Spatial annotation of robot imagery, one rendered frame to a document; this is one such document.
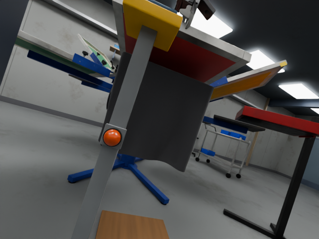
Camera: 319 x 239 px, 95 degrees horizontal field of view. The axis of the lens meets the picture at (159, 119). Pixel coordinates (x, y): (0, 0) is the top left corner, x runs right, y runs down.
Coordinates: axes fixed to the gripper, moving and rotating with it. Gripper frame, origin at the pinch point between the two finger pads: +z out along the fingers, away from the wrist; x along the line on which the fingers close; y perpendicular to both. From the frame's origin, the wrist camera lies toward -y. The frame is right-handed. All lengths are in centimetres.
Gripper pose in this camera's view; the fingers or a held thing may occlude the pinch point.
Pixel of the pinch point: (186, 30)
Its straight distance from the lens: 69.2
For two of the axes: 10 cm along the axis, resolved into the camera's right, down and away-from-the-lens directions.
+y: -9.3, -3.2, -1.6
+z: -3.0, 9.5, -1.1
